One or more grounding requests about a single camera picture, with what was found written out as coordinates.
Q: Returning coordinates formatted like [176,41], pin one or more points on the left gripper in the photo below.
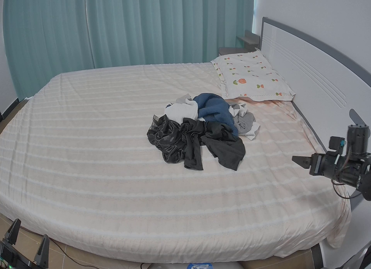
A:
[11,257]

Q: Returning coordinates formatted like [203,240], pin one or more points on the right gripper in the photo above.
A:
[327,166]

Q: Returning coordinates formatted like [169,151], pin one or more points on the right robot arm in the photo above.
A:
[358,137]

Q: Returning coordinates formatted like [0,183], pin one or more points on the pile of clothes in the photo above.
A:
[203,137]

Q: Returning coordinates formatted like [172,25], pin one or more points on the bed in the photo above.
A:
[116,146]

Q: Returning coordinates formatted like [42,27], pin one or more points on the white printed pillow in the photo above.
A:
[249,73]

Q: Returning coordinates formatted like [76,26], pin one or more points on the grey bedside table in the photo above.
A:
[232,51]

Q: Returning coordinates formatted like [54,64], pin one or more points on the blue-green curtain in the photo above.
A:
[174,15]
[43,30]

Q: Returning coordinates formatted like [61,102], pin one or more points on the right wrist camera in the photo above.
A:
[336,144]

